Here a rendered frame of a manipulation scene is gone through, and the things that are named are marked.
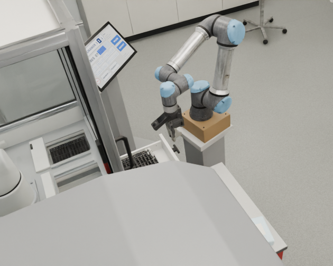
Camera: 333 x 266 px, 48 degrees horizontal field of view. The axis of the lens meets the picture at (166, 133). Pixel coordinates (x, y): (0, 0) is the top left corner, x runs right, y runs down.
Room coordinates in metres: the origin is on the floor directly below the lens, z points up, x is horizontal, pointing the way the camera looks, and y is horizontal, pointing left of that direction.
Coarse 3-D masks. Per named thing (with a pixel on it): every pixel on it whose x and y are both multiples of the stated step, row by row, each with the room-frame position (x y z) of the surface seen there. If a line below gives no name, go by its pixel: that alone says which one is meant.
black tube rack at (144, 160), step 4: (144, 152) 1.53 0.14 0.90; (136, 156) 1.51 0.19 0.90; (140, 156) 1.50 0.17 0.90; (144, 156) 1.49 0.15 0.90; (148, 156) 1.49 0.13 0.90; (124, 160) 1.49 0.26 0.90; (136, 160) 1.48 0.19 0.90; (140, 160) 1.47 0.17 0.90; (144, 160) 1.46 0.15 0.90; (148, 160) 1.48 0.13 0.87; (152, 160) 1.46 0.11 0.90; (124, 164) 1.49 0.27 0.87; (128, 164) 1.46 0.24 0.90; (136, 164) 1.45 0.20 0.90; (140, 164) 1.44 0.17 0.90; (144, 164) 1.43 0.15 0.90; (148, 164) 1.43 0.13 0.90; (152, 164) 1.42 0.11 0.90; (132, 168) 1.42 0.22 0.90
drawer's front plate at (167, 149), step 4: (160, 136) 1.61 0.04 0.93; (164, 140) 1.56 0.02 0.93; (164, 144) 1.54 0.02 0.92; (168, 144) 1.53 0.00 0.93; (164, 148) 1.56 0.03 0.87; (168, 148) 1.50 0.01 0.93; (168, 152) 1.50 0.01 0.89; (172, 152) 1.46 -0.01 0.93; (168, 156) 1.52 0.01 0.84; (172, 156) 1.44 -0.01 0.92; (176, 156) 1.42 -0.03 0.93
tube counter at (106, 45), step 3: (105, 42) 2.46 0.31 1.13; (108, 42) 2.48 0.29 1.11; (102, 45) 2.42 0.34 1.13; (105, 45) 2.44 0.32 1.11; (108, 45) 2.45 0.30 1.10; (99, 48) 2.39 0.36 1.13; (102, 48) 2.41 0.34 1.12; (105, 48) 2.42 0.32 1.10; (96, 51) 2.36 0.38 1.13; (99, 51) 2.37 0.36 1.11; (102, 51) 2.38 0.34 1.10; (96, 54) 2.34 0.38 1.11; (99, 54) 2.35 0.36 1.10; (96, 57) 2.32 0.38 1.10
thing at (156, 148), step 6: (150, 144) 1.59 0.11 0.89; (156, 144) 1.59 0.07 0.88; (138, 150) 1.56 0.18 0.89; (156, 150) 1.59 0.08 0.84; (162, 150) 1.58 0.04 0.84; (120, 156) 1.54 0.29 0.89; (126, 156) 1.54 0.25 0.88; (138, 156) 1.56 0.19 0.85; (156, 156) 1.54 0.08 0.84; (162, 156) 1.53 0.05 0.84
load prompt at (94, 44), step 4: (100, 36) 2.48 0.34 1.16; (96, 40) 2.44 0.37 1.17; (100, 40) 2.46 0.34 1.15; (104, 40) 2.47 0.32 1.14; (92, 44) 2.39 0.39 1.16; (96, 44) 2.41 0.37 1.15; (88, 48) 2.35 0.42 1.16; (92, 48) 2.37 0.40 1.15; (96, 48) 2.38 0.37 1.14; (88, 52) 2.32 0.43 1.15
